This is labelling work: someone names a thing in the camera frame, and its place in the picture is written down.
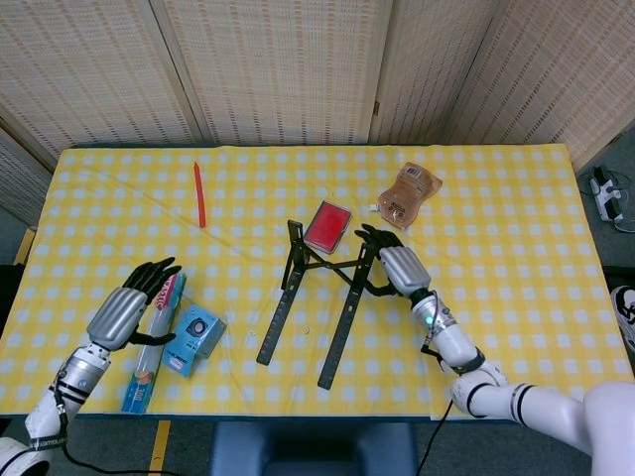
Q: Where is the black and white shoe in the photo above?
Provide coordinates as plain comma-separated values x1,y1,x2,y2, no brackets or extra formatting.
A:
609,285,635,358

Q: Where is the red plastic stick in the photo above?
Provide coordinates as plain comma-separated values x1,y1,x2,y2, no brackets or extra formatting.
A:
191,161,209,229

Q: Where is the black folding stand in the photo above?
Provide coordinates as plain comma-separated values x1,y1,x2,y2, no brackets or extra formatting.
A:
255,219,398,391

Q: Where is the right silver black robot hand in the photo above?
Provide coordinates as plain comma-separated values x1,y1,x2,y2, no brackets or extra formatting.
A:
354,223,432,301

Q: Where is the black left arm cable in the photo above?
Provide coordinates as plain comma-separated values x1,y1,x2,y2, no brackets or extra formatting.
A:
54,376,185,476

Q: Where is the red ink pad case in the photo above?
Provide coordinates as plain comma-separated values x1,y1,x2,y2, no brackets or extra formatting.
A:
301,199,353,255

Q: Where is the blue speaker box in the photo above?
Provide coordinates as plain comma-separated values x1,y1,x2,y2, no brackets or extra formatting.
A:
162,303,228,379

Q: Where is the brown sauce pouch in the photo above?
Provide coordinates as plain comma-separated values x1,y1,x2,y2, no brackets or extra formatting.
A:
372,162,444,231

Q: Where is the white power strip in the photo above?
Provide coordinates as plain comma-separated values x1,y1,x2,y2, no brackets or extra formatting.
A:
588,167,627,223

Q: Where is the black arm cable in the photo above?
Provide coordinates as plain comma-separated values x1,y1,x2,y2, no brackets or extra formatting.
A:
54,376,185,476
414,399,455,476

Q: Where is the plastic wrap box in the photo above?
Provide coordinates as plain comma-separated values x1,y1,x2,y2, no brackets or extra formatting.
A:
120,270,188,416

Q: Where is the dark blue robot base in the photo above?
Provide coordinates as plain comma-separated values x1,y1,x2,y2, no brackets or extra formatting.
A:
207,420,423,476

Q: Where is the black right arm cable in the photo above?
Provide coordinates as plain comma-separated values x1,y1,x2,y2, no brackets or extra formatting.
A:
414,399,455,476

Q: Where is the woven folding screen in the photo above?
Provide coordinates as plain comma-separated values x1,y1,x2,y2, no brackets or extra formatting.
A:
0,0,635,224

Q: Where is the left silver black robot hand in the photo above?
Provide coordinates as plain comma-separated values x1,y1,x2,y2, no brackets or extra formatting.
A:
86,256,184,351

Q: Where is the yellow white checked tablecloth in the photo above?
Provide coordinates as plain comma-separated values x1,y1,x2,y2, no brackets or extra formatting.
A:
0,143,632,422

